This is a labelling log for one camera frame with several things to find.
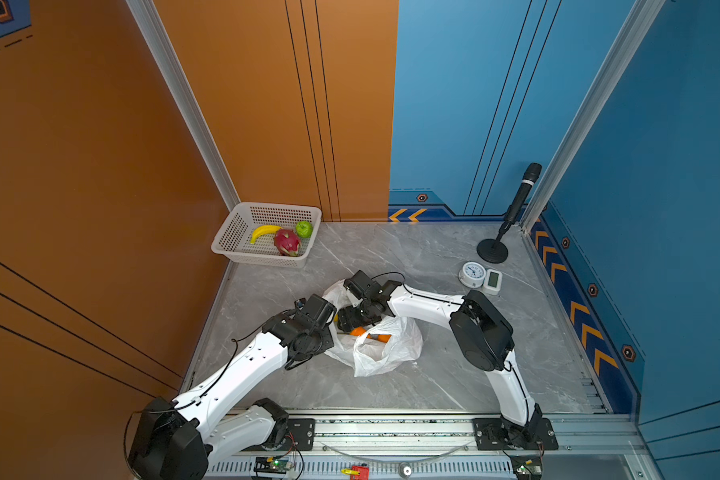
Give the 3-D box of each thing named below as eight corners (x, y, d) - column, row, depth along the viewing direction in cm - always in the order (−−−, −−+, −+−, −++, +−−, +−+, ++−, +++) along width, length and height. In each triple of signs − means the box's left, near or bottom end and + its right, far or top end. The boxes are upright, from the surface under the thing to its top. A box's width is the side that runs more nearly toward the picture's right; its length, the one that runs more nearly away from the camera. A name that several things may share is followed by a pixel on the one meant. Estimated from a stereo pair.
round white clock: (461, 290, 103) (464, 282, 99) (456, 269, 109) (459, 261, 105) (485, 290, 103) (489, 282, 99) (479, 269, 109) (482, 261, 105)
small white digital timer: (481, 291, 102) (483, 287, 100) (485, 272, 107) (487, 268, 105) (496, 296, 101) (499, 292, 98) (500, 277, 106) (503, 272, 103)
